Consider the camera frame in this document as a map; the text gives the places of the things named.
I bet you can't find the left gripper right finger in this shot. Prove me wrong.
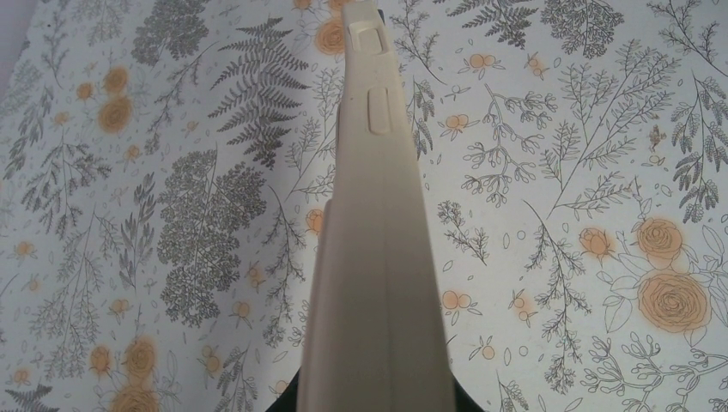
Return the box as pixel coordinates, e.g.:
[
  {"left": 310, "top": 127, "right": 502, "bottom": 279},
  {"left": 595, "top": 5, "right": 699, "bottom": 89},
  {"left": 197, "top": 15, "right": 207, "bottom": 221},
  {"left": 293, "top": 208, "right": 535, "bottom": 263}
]
[{"left": 451, "top": 373, "right": 484, "bottom": 412}]

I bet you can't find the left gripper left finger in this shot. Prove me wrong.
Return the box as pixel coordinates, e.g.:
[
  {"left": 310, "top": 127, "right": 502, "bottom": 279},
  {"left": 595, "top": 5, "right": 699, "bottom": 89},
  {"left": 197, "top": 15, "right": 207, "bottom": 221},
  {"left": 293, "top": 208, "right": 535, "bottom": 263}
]
[{"left": 266, "top": 371, "right": 300, "bottom": 412}]

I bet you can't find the phone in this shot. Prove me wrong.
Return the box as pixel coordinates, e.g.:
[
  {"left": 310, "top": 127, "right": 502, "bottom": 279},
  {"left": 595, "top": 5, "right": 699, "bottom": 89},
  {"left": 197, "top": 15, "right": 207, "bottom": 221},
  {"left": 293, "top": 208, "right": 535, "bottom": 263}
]
[{"left": 296, "top": 1, "right": 456, "bottom": 411}]

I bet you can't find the floral patterned table mat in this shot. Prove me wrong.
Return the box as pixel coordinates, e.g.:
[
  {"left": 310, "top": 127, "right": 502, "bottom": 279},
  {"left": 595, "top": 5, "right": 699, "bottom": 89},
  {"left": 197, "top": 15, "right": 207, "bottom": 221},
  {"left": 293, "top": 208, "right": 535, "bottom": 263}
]
[{"left": 1, "top": 1, "right": 727, "bottom": 411}]

